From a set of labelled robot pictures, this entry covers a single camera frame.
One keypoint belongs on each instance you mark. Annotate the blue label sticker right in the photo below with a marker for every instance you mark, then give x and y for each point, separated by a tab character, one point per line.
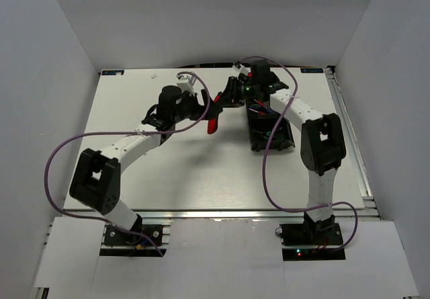
311	70

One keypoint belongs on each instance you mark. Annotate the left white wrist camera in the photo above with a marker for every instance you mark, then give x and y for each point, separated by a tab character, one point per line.
186	83

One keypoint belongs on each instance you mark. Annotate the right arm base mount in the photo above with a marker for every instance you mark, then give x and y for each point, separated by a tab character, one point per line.
311	241

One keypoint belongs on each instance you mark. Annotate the black three-compartment tray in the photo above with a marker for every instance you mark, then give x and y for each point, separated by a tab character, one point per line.
261	120

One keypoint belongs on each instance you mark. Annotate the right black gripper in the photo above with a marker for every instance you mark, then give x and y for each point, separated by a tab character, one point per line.
230	97

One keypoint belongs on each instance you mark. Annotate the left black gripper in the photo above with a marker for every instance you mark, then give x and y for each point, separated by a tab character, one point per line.
199	109

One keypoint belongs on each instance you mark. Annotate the blue label sticker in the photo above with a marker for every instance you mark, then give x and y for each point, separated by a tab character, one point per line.
112	72
311	70

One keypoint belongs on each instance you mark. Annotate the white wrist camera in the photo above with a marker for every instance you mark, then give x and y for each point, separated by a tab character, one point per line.
186	83
240	70

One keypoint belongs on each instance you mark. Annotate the blue label sticker left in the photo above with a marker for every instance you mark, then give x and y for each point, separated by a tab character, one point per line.
112	72

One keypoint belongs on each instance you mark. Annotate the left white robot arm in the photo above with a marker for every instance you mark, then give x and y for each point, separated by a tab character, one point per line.
97	177

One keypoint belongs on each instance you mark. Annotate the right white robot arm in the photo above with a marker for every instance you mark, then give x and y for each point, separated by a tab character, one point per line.
322	144

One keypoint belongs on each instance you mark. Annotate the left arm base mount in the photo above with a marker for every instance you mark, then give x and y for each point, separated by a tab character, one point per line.
116	243

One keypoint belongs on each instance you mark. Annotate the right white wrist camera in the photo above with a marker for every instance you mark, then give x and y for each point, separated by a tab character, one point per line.
240	70

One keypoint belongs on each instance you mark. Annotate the green black precision screwdriver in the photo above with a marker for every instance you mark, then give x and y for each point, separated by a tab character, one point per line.
273	132

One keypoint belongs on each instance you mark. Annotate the blue handled screwdriver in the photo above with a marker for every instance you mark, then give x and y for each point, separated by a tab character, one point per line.
259	108

